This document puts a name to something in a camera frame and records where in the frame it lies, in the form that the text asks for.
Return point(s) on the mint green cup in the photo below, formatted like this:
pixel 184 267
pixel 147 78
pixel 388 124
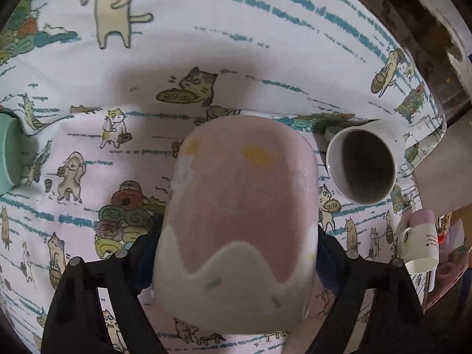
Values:
pixel 11 153

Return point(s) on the white cylindrical cup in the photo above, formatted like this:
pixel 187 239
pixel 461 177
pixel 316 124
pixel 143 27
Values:
pixel 363 160

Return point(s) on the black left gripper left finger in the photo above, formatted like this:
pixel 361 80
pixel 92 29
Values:
pixel 75 322

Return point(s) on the white mug with pink lid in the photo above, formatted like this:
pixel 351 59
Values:
pixel 417 244

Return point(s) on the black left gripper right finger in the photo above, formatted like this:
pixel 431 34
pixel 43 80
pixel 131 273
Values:
pixel 396 321

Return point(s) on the pink and white cup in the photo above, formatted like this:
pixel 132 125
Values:
pixel 238 248

